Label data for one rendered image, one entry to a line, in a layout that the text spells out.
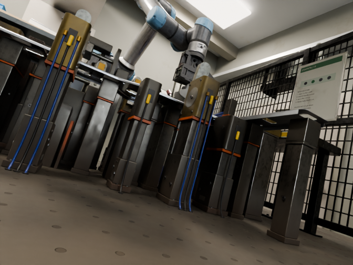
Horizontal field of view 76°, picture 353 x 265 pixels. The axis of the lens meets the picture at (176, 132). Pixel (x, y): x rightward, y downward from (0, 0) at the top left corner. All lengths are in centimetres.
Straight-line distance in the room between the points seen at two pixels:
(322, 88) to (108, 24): 373
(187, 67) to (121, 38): 356
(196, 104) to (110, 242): 42
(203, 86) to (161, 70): 392
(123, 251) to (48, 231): 7
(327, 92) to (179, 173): 80
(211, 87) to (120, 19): 395
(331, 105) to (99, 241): 103
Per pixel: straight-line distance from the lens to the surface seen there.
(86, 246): 23
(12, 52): 74
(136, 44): 138
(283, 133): 90
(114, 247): 24
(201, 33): 93
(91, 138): 70
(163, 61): 458
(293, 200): 59
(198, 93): 60
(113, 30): 437
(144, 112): 57
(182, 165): 57
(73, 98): 91
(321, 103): 115
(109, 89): 71
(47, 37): 111
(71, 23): 59
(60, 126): 69
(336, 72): 119
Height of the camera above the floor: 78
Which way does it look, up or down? 9 degrees up
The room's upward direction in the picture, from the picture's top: 16 degrees clockwise
